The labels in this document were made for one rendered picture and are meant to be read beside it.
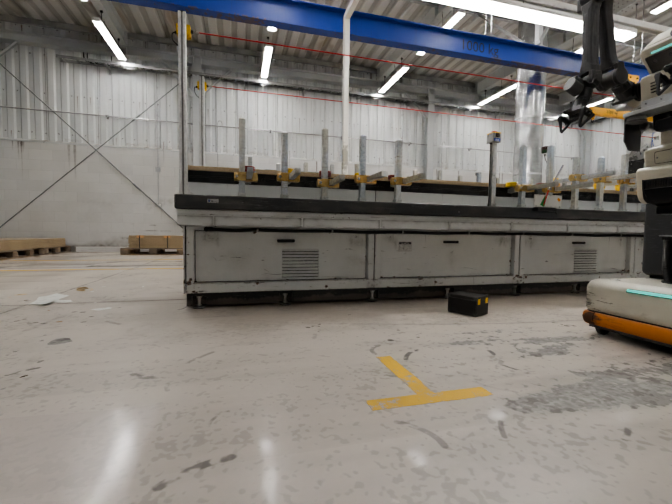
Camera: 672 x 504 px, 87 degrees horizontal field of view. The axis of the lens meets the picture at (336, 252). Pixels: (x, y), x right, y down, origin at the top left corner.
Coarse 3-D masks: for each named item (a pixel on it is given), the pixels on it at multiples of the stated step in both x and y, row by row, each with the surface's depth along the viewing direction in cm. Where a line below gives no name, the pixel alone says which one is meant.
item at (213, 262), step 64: (192, 192) 220; (256, 192) 231; (320, 192) 242; (384, 192) 254; (448, 192) 268; (192, 256) 222; (256, 256) 236; (320, 256) 248; (384, 256) 261; (448, 256) 275; (512, 256) 289; (576, 256) 309; (640, 256) 329
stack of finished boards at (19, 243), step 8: (0, 240) 561; (8, 240) 582; (16, 240) 604; (24, 240) 628; (32, 240) 654; (40, 240) 679; (48, 240) 709; (56, 240) 742; (64, 240) 779; (0, 248) 559; (8, 248) 579; (16, 248) 602; (24, 248) 626; (32, 248) 651
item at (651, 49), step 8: (664, 32) 153; (656, 40) 152; (664, 40) 146; (648, 48) 152; (656, 48) 150; (664, 48) 148; (640, 56) 156; (648, 56) 154; (656, 56) 152; (664, 56) 150; (648, 64) 156; (656, 64) 154; (664, 64) 152
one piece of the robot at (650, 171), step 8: (656, 72) 155; (664, 72) 152; (648, 80) 158; (632, 88) 165; (640, 88) 162; (648, 88) 158; (640, 96) 163; (648, 96) 159; (656, 96) 156; (664, 136) 155; (664, 144) 155; (648, 152) 158; (656, 152) 156; (664, 152) 153; (648, 160) 159; (656, 160) 156; (664, 160) 153; (648, 168) 156; (656, 168) 152; (664, 168) 149; (640, 176) 159; (648, 176) 156; (656, 176) 153; (664, 176) 150; (640, 184) 159; (640, 192) 159; (640, 200) 161; (648, 200) 160
